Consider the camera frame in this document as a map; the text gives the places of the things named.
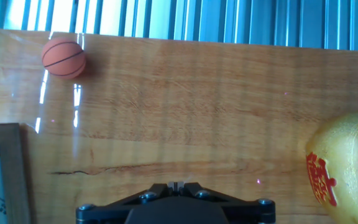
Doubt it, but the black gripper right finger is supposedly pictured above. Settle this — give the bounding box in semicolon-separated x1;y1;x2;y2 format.
176;182;276;224

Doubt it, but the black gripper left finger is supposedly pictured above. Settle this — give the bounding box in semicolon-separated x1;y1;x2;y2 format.
76;182;177;224

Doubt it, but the small orange basketball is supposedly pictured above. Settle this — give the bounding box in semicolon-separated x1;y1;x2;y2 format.
41;37;87;80

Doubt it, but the mini basketball hoop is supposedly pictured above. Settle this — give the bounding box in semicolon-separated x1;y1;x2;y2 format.
0;123;32;224

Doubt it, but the golden piggy bank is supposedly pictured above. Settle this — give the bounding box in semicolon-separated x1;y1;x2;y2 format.
305;111;358;224

